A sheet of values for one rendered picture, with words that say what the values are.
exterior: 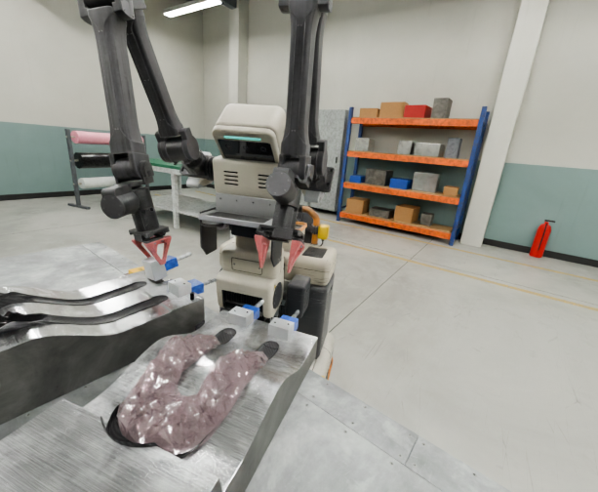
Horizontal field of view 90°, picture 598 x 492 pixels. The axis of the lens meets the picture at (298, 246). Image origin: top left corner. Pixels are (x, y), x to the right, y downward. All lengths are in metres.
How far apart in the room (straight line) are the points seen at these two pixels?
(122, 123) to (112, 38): 0.18
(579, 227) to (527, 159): 1.20
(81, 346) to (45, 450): 0.24
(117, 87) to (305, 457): 0.85
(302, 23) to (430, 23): 5.52
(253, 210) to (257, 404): 0.66
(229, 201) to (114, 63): 0.47
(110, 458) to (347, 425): 0.37
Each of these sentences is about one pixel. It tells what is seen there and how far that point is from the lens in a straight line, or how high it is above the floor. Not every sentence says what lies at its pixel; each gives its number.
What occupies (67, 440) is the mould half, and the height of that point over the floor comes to 0.91.
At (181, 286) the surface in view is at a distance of 0.81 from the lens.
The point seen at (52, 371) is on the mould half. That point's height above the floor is 0.86.
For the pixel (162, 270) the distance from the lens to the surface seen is 0.90.
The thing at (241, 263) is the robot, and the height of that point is 0.85.
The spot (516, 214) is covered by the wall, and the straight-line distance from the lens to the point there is 5.74.
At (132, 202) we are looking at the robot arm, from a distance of 0.81.
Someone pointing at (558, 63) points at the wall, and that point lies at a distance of 5.85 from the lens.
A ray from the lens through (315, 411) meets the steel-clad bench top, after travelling 0.65.
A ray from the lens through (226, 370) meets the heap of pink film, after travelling 0.55.
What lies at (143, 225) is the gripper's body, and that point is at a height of 1.05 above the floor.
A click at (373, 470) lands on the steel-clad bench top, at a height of 0.80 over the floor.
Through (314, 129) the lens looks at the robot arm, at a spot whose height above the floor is 1.32.
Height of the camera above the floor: 1.27
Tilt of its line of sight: 18 degrees down
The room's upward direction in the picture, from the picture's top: 5 degrees clockwise
